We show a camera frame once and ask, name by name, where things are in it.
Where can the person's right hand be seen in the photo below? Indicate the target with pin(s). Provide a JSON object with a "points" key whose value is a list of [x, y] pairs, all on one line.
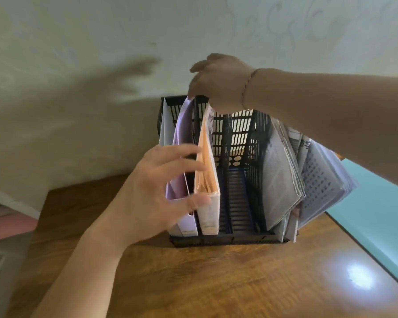
{"points": [[225, 86]]}

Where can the person's left hand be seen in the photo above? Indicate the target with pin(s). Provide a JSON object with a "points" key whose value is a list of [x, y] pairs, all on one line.
{"points": [[146, 198]]}

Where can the person's right fingers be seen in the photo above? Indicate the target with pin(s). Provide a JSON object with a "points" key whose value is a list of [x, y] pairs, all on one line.
{"points": [[200, 79]]}

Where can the person's left thumb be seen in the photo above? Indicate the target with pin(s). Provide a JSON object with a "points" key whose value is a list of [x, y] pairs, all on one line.
{"points": [[195, 202]]}

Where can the person's left middle finger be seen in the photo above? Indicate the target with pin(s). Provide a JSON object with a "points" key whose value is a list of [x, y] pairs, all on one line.
{"points": [[179, 150]]}

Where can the purple paper folder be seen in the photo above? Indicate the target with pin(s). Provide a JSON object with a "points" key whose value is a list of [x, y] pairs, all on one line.
{"points": [[183, 129]]}

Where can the orange paper folder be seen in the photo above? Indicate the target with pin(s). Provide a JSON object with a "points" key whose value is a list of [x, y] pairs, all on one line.
{"points": [[206, 155]]}

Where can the person's left forearm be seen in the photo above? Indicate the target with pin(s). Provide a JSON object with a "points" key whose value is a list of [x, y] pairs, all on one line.
{"points": [[83, 271]]}

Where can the person's right forearm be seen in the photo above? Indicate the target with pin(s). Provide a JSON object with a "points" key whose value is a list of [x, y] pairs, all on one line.
{"points": [[328, 115]]}

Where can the white paper folder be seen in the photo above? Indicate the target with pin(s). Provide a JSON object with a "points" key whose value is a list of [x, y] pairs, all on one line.
{"points": [[165, 129]]}

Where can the black plastic file rack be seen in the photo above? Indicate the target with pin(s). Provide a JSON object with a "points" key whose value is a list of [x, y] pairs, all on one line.
{"points": [[238, 198]]}

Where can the grey folded newspaper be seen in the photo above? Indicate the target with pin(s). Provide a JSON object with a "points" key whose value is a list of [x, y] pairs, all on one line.
{"points": [[280, 175]]}

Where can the white paper sheets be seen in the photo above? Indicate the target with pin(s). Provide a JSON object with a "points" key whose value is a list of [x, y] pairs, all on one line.
{"points": [[287, 230]]}

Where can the clear sleeve with dotted sheet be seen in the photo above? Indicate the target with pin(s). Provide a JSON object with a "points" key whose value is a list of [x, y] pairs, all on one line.
{"points": [[323, 182]]}

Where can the teal flat folder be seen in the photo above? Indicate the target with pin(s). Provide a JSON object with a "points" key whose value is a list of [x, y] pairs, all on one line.
{"points": [[374, 208]]}

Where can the pink cushion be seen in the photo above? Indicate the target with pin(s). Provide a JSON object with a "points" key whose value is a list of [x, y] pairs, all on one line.
{"points": [[6, 228]]}

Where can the white furniture frame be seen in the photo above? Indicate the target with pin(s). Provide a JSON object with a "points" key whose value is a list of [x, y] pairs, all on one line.
{"points": [[6, 261]]}

